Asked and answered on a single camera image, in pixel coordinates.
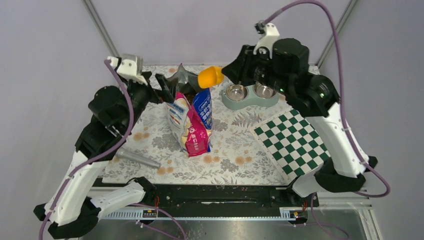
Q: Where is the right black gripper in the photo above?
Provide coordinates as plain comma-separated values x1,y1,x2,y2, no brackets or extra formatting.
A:
221,44,293,96

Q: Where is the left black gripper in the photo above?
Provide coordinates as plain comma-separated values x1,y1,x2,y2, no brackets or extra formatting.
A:
123,71,180,132

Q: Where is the orange plastic scoop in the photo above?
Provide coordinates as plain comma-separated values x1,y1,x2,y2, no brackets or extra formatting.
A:
197,66,225,89

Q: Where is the pink pet food bag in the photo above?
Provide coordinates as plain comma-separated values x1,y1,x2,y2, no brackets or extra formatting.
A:
165,63,214,158

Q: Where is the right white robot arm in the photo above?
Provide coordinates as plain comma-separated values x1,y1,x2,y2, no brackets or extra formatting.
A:
222,38,378,206

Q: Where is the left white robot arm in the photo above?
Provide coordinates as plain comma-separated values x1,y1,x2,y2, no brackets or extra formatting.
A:
33,73,174,240

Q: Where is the green double pet bowl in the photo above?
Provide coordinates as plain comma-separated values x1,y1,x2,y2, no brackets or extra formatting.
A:
221,83,279,111

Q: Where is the grey metal cylinder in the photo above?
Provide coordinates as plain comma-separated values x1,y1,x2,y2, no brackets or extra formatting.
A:
115,148,161,169

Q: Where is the floral table mat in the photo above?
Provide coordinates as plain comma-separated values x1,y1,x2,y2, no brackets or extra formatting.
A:
102,80,292,185

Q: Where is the green white checkerboard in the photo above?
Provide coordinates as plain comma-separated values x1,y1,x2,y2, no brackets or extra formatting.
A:
249,109,330,183

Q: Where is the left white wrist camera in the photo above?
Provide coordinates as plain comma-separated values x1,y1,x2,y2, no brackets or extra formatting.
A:
106,53,148,86

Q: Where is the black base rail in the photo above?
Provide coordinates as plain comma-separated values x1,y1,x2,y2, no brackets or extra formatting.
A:
141,183,319,219

